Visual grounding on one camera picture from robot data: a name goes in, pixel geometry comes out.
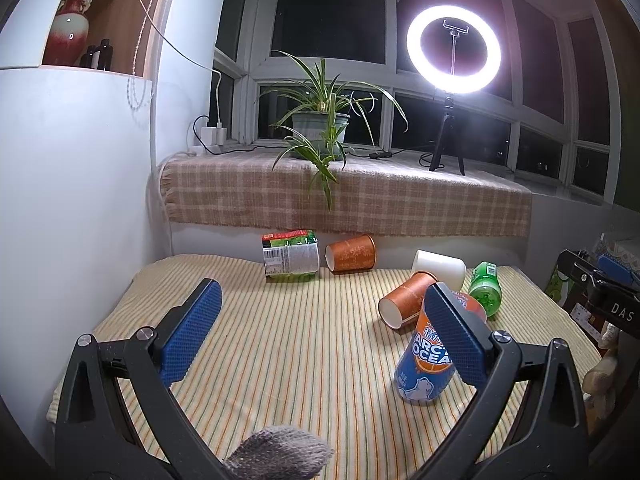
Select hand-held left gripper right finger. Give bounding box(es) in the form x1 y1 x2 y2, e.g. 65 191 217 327
422 281 589 480

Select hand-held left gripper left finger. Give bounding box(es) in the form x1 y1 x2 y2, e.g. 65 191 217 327
55 277 236 480

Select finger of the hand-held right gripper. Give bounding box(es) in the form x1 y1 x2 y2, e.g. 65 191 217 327
596 254 640 292
556 249 608 311

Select blue orange soda can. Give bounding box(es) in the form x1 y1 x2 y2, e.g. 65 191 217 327
394 291 488 407

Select orange paper cup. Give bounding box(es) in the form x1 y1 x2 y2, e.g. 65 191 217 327
378 271 440 330
325 234 377 275

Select white cup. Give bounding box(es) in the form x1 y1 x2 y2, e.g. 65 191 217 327
412 250 467 291

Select person's right hand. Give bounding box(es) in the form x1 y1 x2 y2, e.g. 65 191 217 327
582 320 622 423

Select person's left hand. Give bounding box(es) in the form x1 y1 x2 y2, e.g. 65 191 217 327
222 425 335 480

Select green patterned packet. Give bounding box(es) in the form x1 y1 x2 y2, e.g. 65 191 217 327
544 260 568 306

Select green plastic bottle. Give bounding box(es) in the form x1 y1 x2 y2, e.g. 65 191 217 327
467 261 502 318

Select striped yellow cloth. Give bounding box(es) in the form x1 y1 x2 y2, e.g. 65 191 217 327
47 255 601 480

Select checked beige cloth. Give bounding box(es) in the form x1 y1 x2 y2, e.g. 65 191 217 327
159 152 533 238

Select black tripod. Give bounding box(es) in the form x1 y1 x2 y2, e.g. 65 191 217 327
429 95 466 177

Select potted spider plant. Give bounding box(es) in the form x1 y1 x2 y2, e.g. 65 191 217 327
257 51 408 211

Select red and white vase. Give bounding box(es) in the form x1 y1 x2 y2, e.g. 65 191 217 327
42 0 106 67

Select ring light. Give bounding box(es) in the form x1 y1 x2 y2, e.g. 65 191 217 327
406 4 501 95

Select white cable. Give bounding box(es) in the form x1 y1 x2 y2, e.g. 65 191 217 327
126 0 223 126

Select white twisted cord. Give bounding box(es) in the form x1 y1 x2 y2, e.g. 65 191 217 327
127 0 171 111

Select white window frame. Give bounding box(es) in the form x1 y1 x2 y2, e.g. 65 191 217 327
215 0 621 206

